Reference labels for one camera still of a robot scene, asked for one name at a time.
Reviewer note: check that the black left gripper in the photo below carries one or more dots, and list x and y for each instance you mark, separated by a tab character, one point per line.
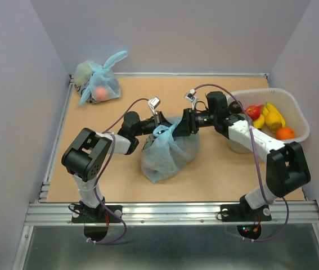
160	120

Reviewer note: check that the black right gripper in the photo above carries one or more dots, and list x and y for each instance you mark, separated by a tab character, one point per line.
187	125

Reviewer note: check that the light blue printed plastic bag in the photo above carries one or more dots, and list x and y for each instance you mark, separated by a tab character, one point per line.
163	156

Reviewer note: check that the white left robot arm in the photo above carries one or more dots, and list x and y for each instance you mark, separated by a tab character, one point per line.
84	157

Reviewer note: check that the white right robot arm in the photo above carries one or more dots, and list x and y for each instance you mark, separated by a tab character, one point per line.
286	166

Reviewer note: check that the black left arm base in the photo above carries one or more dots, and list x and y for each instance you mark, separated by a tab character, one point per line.
96	221

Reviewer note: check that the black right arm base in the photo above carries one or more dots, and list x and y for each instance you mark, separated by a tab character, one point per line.
249	219

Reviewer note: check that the tied blue bag of fruit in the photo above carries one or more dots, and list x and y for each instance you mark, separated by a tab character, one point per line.
97	83

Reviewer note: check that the dark brown avocado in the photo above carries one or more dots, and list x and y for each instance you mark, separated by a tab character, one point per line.
235	108

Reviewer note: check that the red strawberry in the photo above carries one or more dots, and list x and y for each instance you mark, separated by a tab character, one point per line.
254	111

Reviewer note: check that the yellow banana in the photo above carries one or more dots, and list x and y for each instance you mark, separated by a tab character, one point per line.
268	107

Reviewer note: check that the orange fruit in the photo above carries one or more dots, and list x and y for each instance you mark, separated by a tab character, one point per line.
285	133

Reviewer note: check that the white plastic basket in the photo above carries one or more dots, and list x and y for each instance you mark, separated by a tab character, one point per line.
284	102

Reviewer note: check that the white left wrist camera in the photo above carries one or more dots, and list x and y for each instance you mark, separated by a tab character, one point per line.
153	104

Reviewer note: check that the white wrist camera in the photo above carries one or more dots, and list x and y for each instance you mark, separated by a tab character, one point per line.
191	96
153	104

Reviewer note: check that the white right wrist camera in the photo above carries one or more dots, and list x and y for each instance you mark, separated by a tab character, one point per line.
191	96

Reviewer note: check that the aluminium front rail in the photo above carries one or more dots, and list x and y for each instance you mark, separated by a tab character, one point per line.
163	214

